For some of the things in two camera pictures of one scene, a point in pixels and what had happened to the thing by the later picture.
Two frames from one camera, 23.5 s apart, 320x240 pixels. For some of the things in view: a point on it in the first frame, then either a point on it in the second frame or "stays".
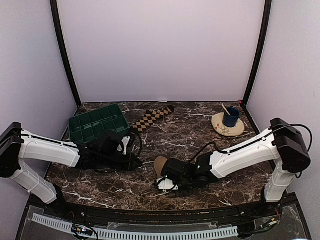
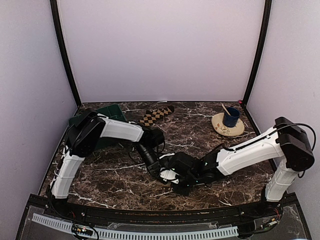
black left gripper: (128, 166) -> (156, 167)
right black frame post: (267, 17) stays
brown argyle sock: (151, 116) stays
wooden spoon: (226, 111) stays
